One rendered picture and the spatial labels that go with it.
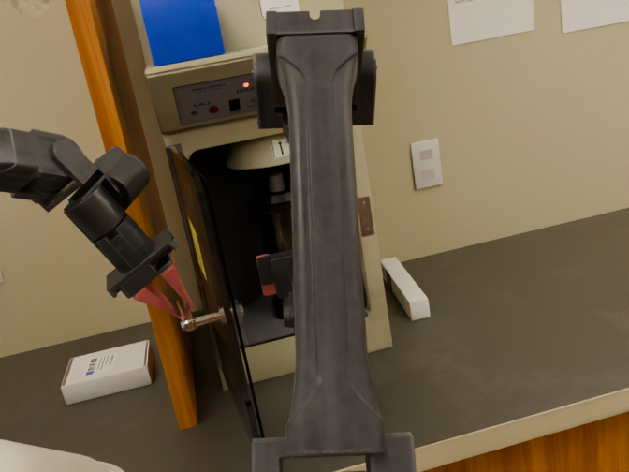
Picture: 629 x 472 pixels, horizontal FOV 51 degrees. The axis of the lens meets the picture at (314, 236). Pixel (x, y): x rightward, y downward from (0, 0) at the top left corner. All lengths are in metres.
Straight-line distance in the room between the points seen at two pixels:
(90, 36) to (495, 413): 0.79
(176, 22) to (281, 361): 0.61
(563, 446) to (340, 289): 0.77
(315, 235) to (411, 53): 1.18
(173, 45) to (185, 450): 0.61
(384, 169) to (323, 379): 1.22
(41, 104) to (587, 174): 1.32
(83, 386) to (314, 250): 0.93
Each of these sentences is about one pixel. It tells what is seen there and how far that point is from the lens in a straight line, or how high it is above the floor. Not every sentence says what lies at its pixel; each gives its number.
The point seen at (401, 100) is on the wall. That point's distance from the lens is 1.60.
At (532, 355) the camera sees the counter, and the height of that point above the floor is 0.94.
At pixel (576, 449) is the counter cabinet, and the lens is 1.17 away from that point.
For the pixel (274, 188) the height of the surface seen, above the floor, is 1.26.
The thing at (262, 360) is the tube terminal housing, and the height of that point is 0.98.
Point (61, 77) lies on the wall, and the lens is 1.52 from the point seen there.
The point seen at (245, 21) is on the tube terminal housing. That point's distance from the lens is 1.08.
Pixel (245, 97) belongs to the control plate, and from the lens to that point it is 1.03.
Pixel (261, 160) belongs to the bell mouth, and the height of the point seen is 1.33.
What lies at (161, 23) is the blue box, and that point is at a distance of 0.97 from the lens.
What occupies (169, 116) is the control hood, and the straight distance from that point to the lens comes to 1.03.
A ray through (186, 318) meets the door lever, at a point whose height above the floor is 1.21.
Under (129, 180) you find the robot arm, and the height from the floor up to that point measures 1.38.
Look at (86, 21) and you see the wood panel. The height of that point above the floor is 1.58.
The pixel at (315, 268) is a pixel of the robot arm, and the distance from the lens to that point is 0.44.
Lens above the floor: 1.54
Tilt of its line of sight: 18 degrees down
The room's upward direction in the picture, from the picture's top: 10 degrees counter-clockwise
